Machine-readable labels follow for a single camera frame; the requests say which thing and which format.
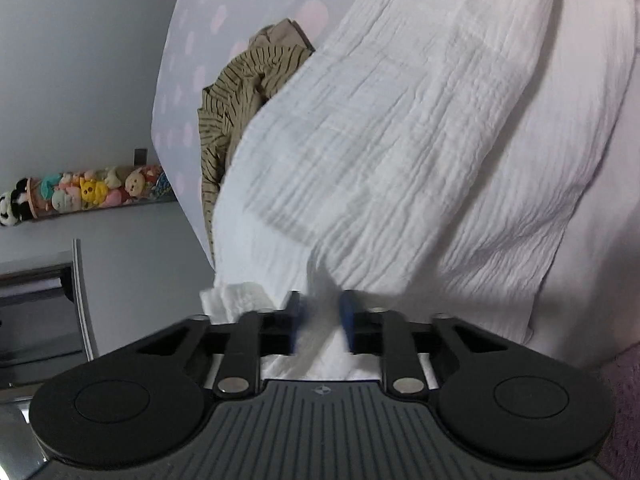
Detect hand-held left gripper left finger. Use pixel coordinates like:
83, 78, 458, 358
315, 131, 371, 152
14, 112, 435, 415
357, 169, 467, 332
132, 290, 307, 401

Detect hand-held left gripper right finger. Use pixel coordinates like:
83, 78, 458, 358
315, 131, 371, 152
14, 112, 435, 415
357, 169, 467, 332
340, 289, 511, 401

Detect white crinkled garment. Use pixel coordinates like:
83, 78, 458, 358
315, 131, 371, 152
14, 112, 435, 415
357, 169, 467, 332
200, 0, 640, 381

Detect white window sill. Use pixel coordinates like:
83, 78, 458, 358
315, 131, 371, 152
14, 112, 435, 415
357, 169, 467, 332
71, 238, 99, 361

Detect olive striped garment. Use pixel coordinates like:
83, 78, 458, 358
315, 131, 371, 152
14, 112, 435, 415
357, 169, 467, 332
196, 44, 316, 266

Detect clear tube of plush toys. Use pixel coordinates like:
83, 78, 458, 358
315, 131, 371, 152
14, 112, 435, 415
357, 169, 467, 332
25, 164, 178, 221

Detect cream white cloth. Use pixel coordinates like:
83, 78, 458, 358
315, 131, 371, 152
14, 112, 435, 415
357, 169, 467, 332
520, 45, 640, 376

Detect bed with pink dotted sheet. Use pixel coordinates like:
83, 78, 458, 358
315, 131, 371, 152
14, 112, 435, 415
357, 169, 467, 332
150, 0, 371, 271

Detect taupe garment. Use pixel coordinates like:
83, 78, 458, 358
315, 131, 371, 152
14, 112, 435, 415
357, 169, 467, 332
248, 18, 317, 53

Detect person's leg in purple pants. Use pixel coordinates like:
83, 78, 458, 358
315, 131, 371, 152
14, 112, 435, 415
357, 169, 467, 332
595, 342, 640, 480

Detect panda plush toy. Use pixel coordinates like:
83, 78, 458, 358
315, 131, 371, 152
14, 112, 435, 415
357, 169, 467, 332
0, 177, 36, 228

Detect window with dark frame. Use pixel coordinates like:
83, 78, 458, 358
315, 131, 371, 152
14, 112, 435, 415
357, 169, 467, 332
0, 252, 81, 480

